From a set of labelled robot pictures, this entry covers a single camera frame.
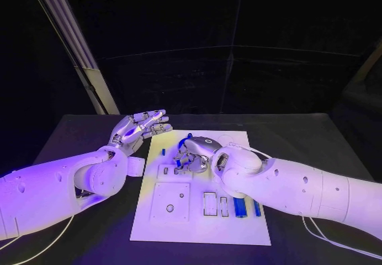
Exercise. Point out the thick blue cylinder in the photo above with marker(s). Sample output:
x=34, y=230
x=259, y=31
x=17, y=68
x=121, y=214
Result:
x=239, y=208

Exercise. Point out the thin blue cylinder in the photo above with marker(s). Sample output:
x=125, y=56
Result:
x=256, y=209

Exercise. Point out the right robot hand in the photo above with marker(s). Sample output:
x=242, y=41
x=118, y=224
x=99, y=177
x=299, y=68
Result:
x=199, y=147

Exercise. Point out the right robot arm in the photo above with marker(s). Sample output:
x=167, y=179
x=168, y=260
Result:
x=298, y=190

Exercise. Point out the pale slanted post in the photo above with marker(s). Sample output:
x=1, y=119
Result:
x=86, y=68

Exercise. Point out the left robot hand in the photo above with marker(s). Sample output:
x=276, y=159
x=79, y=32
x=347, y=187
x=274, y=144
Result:
x=134, y=128

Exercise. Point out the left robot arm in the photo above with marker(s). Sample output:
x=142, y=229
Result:
x=44, y=190

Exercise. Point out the white task board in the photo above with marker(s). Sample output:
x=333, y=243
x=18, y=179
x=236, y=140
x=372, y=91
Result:
x=184, y=223

